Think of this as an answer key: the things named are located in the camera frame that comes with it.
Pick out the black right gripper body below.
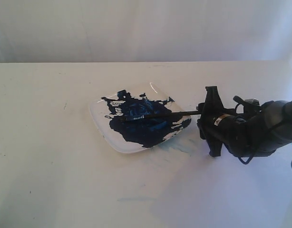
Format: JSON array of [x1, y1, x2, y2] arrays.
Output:
[[200, 102, 255, 157]]

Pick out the white paper sheet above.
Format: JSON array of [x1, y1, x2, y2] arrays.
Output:
[[150, 144, 292, 228]]

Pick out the black paintbrush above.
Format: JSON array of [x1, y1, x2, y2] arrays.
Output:
[[119, 111, 201, 122]]

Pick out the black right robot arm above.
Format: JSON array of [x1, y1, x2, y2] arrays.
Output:
[[197, 86, 292, 163]]

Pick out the white square paint plate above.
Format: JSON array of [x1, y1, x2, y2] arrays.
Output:
[[89, 83, 192, 154]]

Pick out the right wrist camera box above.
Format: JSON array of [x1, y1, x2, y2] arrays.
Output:
[[243, 99, 260, 108]]

